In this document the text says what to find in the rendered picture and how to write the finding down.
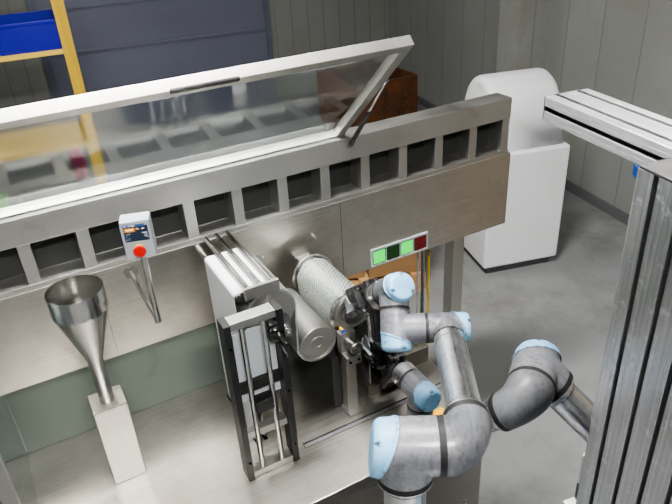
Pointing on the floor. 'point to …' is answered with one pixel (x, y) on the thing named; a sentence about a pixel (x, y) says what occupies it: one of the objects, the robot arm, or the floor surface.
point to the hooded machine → (524, 175)
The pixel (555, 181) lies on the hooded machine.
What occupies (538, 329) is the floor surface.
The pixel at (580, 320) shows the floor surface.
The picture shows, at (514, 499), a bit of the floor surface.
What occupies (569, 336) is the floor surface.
